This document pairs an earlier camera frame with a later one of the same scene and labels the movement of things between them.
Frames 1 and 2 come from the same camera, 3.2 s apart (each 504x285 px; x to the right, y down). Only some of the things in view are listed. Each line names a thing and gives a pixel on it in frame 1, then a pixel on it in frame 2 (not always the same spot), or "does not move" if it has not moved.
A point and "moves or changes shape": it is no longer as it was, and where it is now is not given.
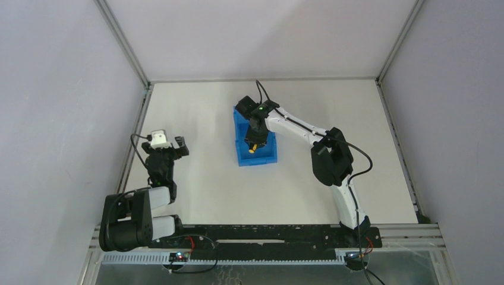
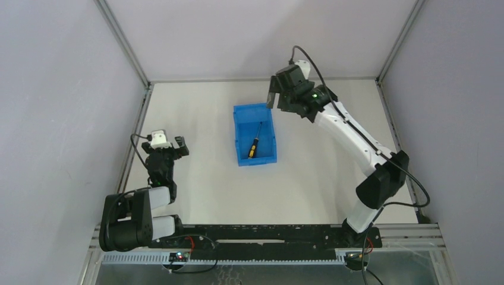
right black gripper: (256, 138) → (281, 100)
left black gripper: (163, 149) does not move
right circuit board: (355, 260) does not move
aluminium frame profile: (120, 35) does not move
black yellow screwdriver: (252, 151) moves or changes shape
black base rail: (262, 241) does not move
